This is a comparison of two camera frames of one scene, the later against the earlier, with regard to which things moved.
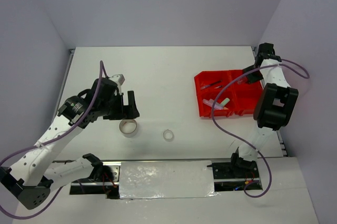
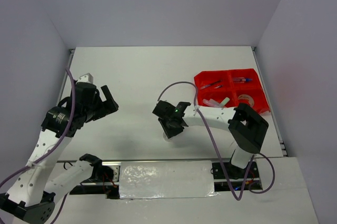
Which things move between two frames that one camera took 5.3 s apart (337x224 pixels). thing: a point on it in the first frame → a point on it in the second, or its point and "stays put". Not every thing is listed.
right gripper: x=251 y=78 → x=170 y=133
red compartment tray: x=242 y=95 stays put
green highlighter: x=225 y=102 stays put
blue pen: x=206 y=86 stays put
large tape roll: x=128 y=128 → x=248 y=97
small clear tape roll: x=168 y=135 stays put
